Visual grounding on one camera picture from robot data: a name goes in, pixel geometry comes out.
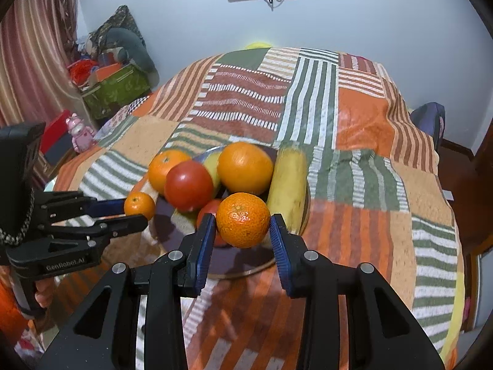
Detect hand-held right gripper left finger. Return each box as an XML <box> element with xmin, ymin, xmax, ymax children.
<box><xmin>36</xmin><ymin>213</ymin><xmax>217</xmax><ymax>370</ymax></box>

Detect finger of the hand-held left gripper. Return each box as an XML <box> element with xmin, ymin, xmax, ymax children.
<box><xmin>36</xmin><ymin>191</ymin><xmax>128</xmax><ymax>221</ymax></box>
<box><xmin>40</xmin><ymin>214</ymin><xmax>149</xmax><ymax>240</ymax></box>

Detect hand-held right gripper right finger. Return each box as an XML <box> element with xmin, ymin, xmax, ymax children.
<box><xmin>270</xmin><ymin>213</ymin><xmax>445</xmax><ymax>370</ymax></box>

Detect small mandarin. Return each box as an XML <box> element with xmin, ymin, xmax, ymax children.
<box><xmin>215</xmin><ymin>192</ymin><xmax>271</xmax><ymax>249</ymax></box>
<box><xmin>124</xmin><ymin>192</ymin><xmax>157</xmax><ymax>221</ymax></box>

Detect dark purple plate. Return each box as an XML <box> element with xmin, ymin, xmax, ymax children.
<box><xmin>148</xmin><ymin>144</ymin><xmax>311</xmax><ymax>279</ymax></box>

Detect small red tomato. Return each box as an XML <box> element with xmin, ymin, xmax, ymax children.
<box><xmin>196</xmin><ymin>199</ymin><xmax>228</xmax><ymax>248</ymax></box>

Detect large red tomato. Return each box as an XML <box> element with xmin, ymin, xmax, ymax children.
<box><xmin>164</xmin><ymin>161</ymin><xmax>215</xmax><ymax>213</ymax></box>

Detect large orange with stem mark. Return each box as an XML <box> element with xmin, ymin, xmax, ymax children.
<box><xmin>148</xmin><ymin>150</ymin><xmax>192</xmax><ymax>195</ymax></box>

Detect slim green sugarcane piece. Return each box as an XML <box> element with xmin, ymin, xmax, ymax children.
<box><xmin>171</xmin><ymin>150</ymin><xmax>224</xmax><ymax>236</ymax></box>

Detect large smooth orange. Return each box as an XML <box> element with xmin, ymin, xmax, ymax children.
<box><xmin>217</xmin><ymin>141</ymin><xmax>274</xmax><ymax>196</ymax></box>

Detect person's left hand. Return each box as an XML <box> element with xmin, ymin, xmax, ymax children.
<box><xmin>35</xmin><ymin>277</ymin><xmax>57</xmax><ymax>310</ymax></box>

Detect dark blue box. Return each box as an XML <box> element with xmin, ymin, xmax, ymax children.
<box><xmin>44</xmin><ymin>135</ymin><xmax>76</xmax><ymax>165</ymax></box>

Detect pink toy figure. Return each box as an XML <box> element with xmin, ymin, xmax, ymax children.
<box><xmin>65</xmin><ymin>113</ymin><xmax>97</xmax><ymax>154</ymax></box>

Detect red box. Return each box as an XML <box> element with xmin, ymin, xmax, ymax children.
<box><xmin>40</xmin><ymin>109</ymin><xmax>76</xmax><ymax>155</ymax></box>

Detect floral checkered quilt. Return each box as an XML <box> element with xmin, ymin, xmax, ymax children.
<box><xmin>94</xmin><ymin>94</ymin><xmax>153</xmax><ymax>140</ymax></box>

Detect green storage box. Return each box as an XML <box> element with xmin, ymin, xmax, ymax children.
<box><xmin>80</xmin><ymin>63</ymin><xmax>152</xmax><ymax>121</ymax></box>

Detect striped patchwork blanket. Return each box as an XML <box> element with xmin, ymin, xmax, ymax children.
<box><xmin>50</xmin><ymin>46</ymin><xmax>467</xmax><ymax>370</ymax></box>

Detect orange box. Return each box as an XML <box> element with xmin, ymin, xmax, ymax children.
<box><xmin>92</xmin><ymin>63</ymin><xmax>124</xmax><ymax>82</ymax></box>

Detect red bag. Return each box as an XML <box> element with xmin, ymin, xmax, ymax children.
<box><xmin>67</xmin><ymin>59</ymin><xmax>100</xmax><ymax>86</ymax></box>

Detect grey plush pillow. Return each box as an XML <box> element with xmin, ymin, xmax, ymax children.
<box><xmin>103</xmin><ymin>28</ymin><xmax>160</xmax><ymax>86</ymax></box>

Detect striped brown curtain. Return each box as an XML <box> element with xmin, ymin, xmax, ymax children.
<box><xmin>0</xmin><ymin>0</ymin><xmax>82</xmax><ymax>134</ymax></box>

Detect dark patterned cushion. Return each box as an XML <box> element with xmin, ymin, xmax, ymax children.
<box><xmin>89</xmin><ymin>5</ymin><xmax>146</xmax><ymax>47</ymax></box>

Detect dark blue bag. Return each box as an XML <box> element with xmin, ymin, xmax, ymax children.
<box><xmin>409</xmin><ymin>102</ymin><xmax>447</xmax><ymax>152</ymax></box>

